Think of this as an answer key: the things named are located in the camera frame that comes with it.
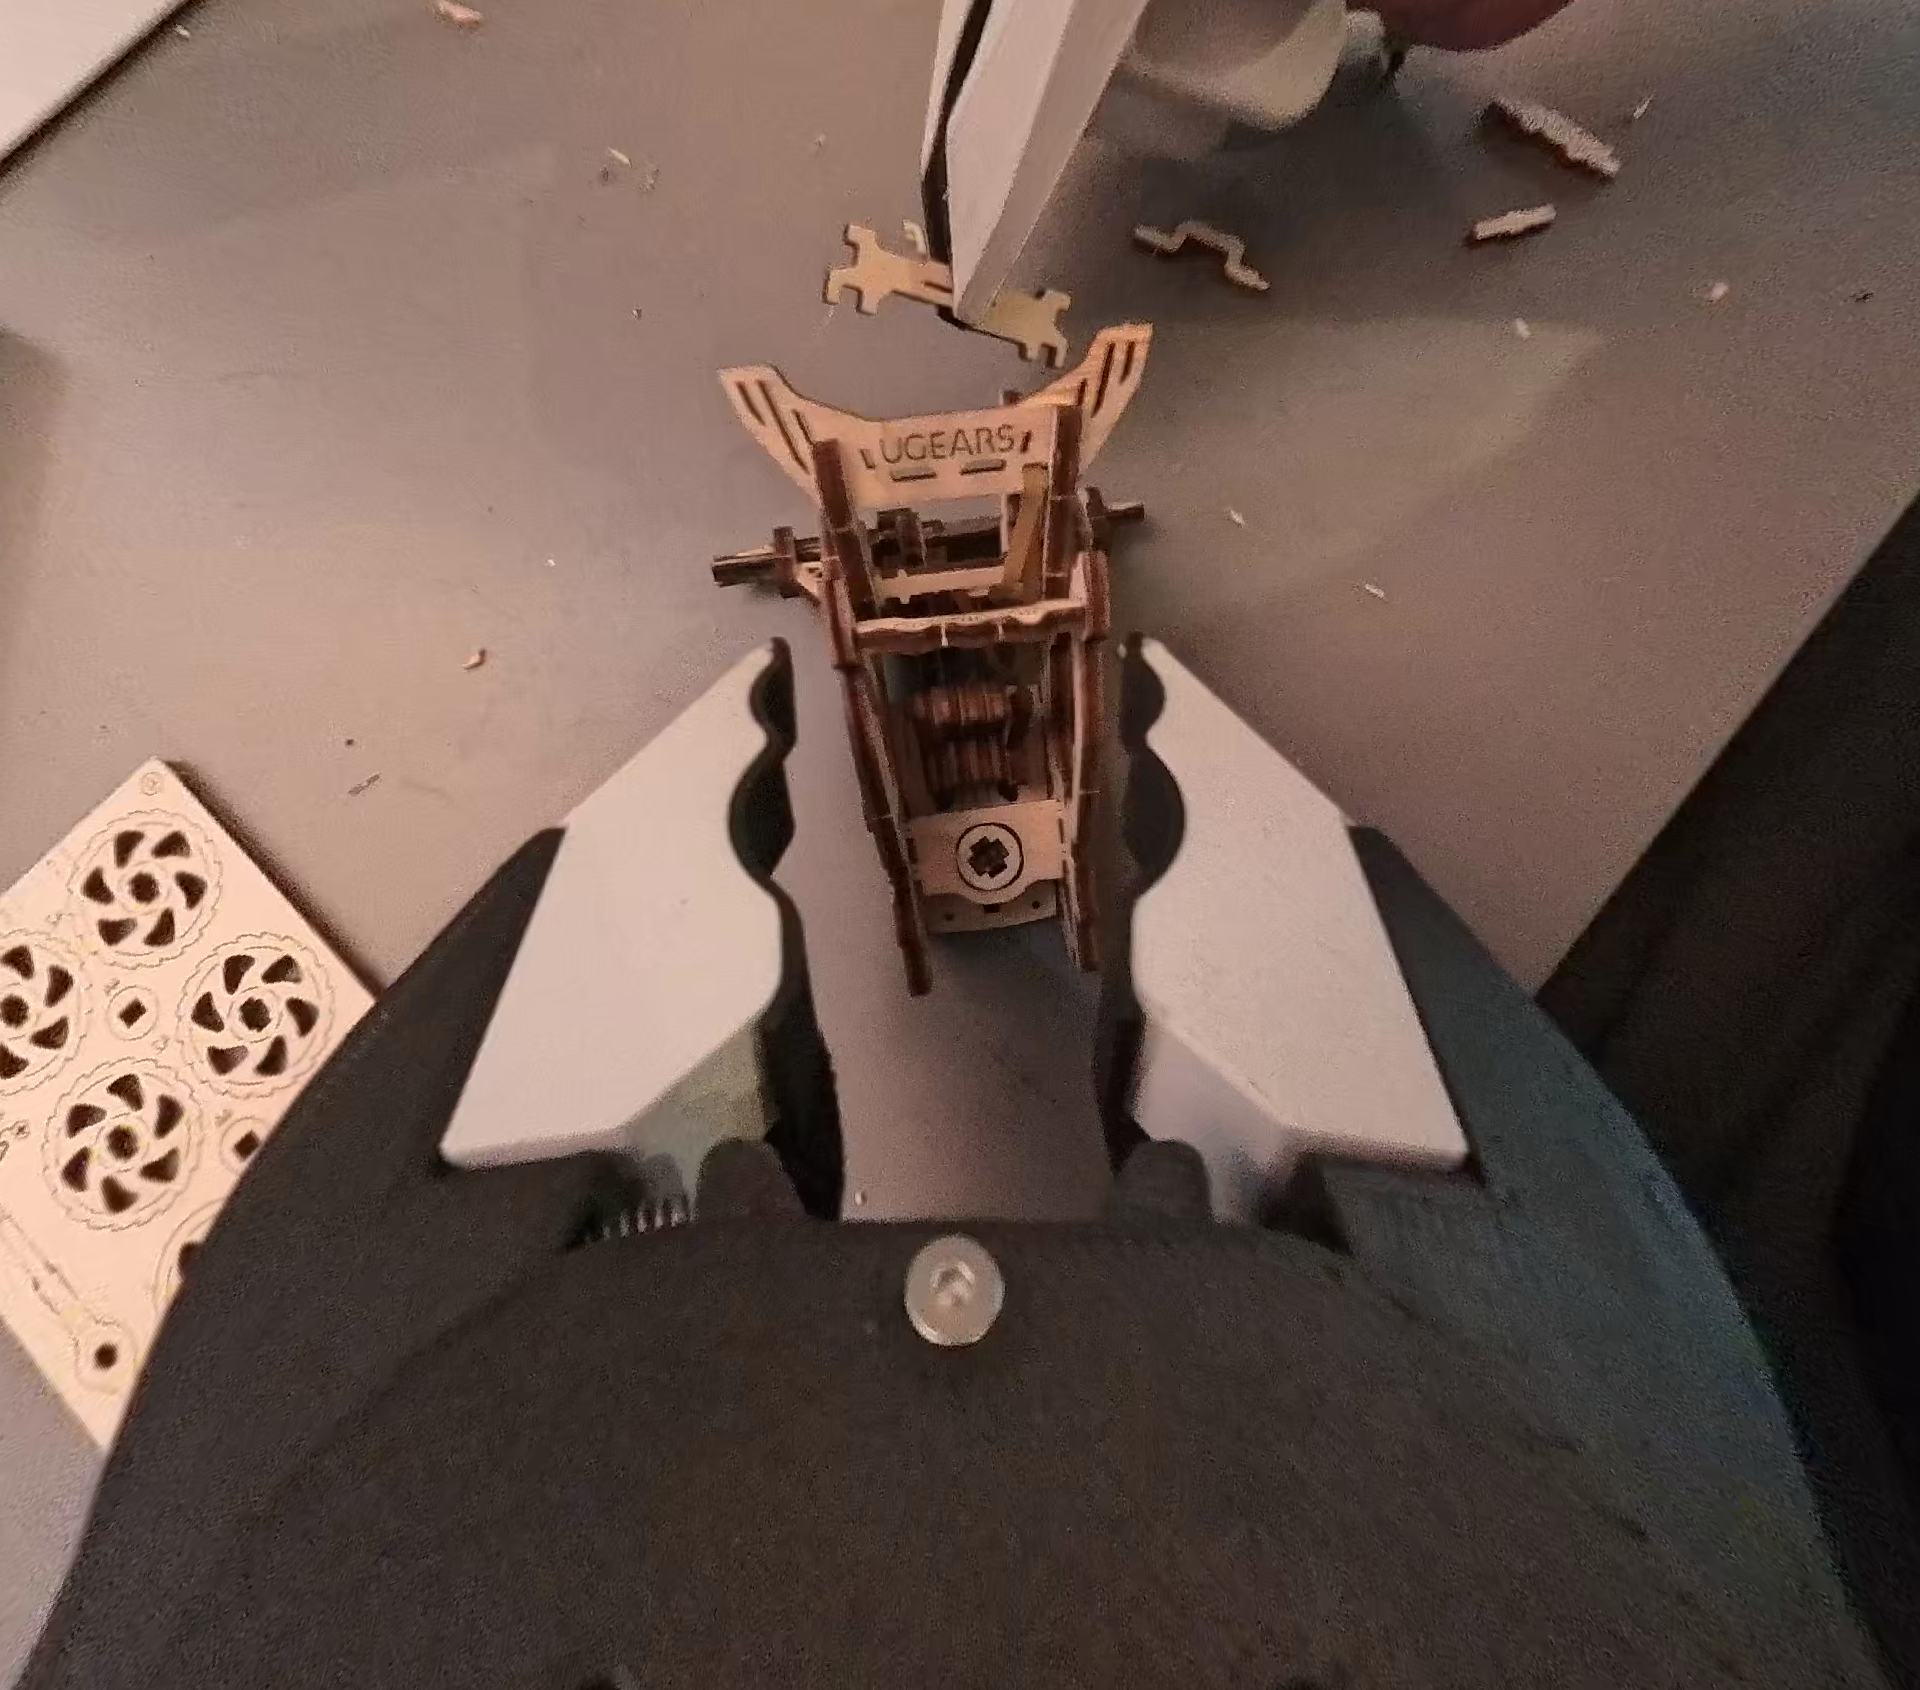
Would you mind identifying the zigzag wooden piece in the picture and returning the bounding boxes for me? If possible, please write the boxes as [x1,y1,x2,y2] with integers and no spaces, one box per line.
[1131,220,1271,294]

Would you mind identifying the wooden parts sheet gear wheels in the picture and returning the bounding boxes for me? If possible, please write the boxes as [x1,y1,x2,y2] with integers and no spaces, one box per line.
[0,757,377,1451]

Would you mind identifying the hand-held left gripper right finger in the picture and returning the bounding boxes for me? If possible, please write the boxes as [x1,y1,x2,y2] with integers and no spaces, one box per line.
[1098,632,1471,1225]

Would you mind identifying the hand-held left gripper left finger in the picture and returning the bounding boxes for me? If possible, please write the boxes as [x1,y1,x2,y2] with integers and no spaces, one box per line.
[437,637,842,1221]

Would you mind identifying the wooden mechanical model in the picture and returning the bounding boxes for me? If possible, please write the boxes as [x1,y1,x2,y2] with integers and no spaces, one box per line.
[707,322,1159,1001]

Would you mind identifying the long notched wooden bar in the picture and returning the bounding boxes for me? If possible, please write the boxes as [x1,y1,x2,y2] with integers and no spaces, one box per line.
[1482,96,1625,181]

